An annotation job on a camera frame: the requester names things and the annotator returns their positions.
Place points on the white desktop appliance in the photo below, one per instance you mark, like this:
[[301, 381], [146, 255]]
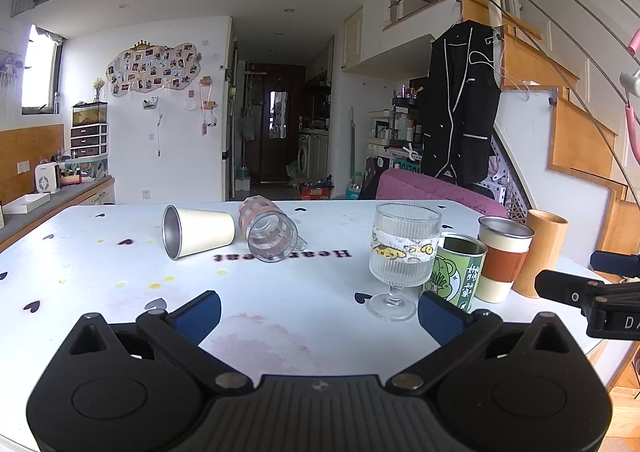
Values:
[[46, 178]]

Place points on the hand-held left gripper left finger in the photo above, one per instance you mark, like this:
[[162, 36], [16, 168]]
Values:
[[197, 316]]

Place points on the window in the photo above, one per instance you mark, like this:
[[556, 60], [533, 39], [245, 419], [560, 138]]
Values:
[[41, 69]]

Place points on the cream cup with brown sleeve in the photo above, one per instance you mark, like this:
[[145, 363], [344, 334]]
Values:
[[505, 257]]

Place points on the vase of dried flowers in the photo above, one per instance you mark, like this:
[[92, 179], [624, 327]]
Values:
[[98, 89]]

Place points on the black jacket with white trim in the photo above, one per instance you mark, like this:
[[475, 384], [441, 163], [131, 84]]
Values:
[[460, 102]]

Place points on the pink hoop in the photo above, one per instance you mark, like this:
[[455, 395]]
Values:
[[632, 127]]

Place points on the cloud-shaped photo board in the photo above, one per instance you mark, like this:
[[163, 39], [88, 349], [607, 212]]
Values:
[[152, 69]]

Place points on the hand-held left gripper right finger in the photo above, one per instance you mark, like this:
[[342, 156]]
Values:
[[441, 319]]

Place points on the storage rack with bottles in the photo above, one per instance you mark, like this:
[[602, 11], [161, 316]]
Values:
[[395, 117]]

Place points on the glass fish tank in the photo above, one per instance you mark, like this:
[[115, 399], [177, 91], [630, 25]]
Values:
[[90, 114]]

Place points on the pink checkered glass cup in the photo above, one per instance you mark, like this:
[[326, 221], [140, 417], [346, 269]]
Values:
[[267, 227]]

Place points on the large water bottle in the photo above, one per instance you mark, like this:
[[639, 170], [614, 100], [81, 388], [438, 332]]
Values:
[[355, 187]]

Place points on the red cardboard box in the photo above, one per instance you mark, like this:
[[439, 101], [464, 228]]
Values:
[[316, 192]]

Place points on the cream metal cup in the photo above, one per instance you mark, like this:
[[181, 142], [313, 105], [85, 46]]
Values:
[[202, 232]]

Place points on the dark wooden door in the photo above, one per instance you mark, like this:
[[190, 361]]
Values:
[[277, 124]]

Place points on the ribbed stemmed glass cup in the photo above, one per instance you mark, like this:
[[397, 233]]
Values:
[[404, 252]]

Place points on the hanging tote bag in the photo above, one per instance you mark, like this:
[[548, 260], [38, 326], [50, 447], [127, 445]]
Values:
[[248, 124]]

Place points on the washing machine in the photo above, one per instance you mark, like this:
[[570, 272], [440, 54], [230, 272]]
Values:
[[312, 157]]

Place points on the green printed tin cup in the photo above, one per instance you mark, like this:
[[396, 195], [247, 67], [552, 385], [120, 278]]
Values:
[[457, 272]]

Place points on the small plastic drawer unit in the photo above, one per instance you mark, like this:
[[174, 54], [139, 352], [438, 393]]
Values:
[[90, 139]]

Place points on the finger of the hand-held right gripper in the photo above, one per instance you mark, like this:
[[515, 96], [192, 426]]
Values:
[[612, 263], [562, 287]]

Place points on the wooden staircase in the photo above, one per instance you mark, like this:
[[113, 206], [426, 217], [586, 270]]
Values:
[[565, 107]]

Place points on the bamboo cylinder cup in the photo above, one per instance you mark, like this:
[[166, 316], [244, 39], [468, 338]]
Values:
[[545, 252]]

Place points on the grey kitchen counter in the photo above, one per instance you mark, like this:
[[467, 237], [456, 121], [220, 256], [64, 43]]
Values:
[[50, 209]]

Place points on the white shallow box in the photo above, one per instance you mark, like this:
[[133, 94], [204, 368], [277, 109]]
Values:
[[25, 203]]

